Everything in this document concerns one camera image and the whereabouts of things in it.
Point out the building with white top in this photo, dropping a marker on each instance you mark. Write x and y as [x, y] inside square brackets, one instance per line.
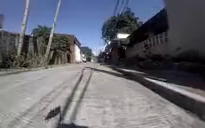
[119, 46]

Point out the brown and white building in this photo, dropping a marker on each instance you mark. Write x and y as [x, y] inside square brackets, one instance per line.
[76, 51]

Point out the grey concrete road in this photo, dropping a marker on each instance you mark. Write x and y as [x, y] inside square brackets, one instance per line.
[110, 100]

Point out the large green tree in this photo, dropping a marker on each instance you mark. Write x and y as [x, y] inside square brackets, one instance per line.
[120, 25]

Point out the green bushes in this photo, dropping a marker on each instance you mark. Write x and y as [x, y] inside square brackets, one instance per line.
[58, 45]

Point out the pale utility pole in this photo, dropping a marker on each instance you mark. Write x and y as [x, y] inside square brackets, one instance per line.
[23, 26]
[53, 30]

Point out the low concrete kerb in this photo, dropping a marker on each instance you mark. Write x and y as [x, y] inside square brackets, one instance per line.
[26, 70]

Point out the raised concrete kerb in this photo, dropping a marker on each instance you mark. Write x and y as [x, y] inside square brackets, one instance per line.
[176, 88]

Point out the pale wall with openings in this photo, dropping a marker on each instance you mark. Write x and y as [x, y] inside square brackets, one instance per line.
[150, 45]

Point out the grey wall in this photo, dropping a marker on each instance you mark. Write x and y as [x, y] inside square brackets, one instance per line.
[3, 43]

